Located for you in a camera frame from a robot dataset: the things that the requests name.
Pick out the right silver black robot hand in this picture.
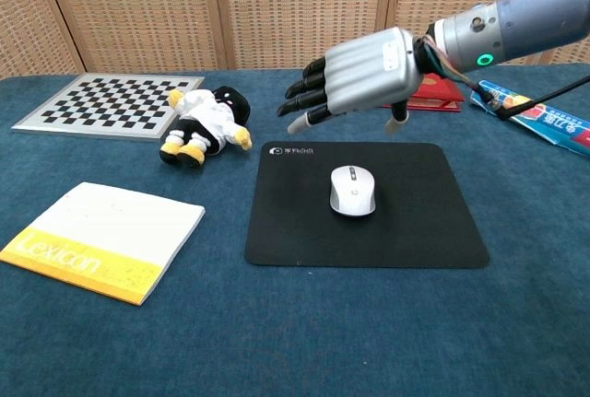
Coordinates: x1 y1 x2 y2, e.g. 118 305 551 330
276 27 425 136

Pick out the white computer mouse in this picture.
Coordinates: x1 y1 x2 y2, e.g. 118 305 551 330
329 165 377 217

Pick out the black mouse pad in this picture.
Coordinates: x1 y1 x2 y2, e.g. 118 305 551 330
243 141 490 270

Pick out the red certificate folder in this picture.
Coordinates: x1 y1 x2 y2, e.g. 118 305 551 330
382 72 465 113

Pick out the black white plush doll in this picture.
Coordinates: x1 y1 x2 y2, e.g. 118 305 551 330
159 85 254 169

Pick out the blue plastic wrap box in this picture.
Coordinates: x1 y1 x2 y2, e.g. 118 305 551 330
469 78 590 158

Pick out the woven wooden folding screen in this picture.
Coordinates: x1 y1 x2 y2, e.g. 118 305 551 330
0 0 590 79

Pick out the black white checkerboard plate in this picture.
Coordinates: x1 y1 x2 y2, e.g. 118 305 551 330
11 73 207 144

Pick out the blue felt table cloth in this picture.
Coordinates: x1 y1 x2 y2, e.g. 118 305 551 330
0 63 590 397

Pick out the white yellow Lexicon book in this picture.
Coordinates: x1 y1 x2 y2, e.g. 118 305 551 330
0 181 207 307

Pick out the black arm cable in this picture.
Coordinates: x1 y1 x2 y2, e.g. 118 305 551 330
474 73 590 122

